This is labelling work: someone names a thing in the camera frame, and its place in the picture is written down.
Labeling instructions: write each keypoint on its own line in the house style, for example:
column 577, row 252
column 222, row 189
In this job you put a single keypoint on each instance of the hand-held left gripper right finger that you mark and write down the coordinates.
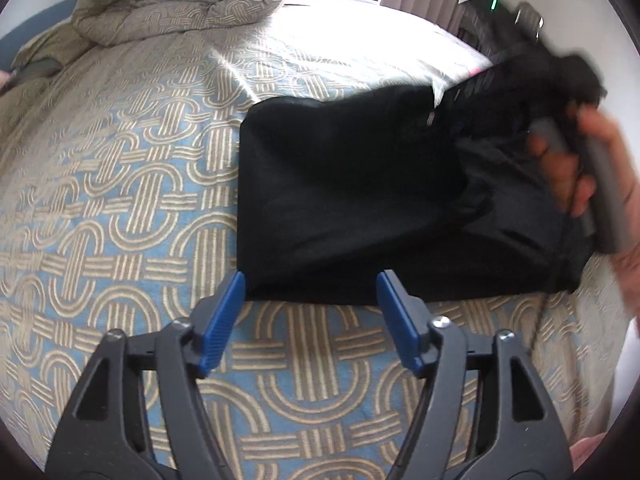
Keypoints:
column 400, row 320

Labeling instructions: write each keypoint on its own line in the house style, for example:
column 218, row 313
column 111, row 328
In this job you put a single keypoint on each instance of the pink pillow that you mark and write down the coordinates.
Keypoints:
column 4, row 79

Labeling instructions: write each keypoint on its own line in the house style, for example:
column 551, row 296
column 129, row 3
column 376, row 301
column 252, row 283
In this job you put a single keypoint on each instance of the blue headboard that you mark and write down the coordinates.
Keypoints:
column 35, row 30

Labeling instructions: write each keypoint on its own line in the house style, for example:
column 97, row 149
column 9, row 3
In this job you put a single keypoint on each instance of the black pants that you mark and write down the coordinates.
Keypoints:
column 350, row 185

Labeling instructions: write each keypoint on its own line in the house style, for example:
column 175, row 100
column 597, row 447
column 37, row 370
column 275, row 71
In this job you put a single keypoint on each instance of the bed with patterned sheet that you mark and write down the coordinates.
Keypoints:
column 125, row 220

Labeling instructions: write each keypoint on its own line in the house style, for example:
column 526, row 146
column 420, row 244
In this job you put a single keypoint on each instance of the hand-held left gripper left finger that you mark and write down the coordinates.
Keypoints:
column 222, row 320

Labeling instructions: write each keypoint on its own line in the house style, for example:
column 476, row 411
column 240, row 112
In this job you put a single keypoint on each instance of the person's right hand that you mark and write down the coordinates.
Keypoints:
column 565, row 185

